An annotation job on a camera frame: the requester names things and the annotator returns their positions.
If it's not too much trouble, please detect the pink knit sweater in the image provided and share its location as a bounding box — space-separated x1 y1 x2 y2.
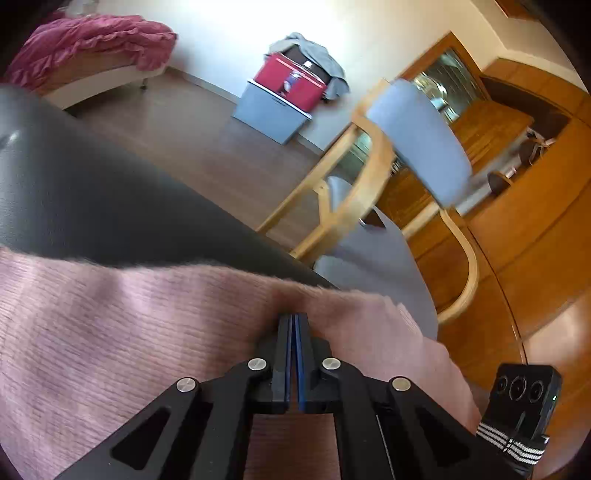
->
1 249 481 479

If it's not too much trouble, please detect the grey wooden armchair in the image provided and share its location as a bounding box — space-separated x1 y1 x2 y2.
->
256 78 480 338

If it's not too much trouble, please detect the grey storage bin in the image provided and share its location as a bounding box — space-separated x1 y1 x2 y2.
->
232 80 311 145

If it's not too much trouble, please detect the red box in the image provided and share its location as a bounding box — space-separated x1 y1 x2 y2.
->
253 53 327 113

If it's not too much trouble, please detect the grey cloth on box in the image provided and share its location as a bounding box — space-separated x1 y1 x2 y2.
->
266 32 351 102

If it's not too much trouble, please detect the magenta ruffled blanket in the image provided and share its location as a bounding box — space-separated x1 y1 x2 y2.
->
1 14 177 95

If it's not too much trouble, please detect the bed with white base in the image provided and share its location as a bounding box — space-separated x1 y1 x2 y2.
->
34 51 167 110

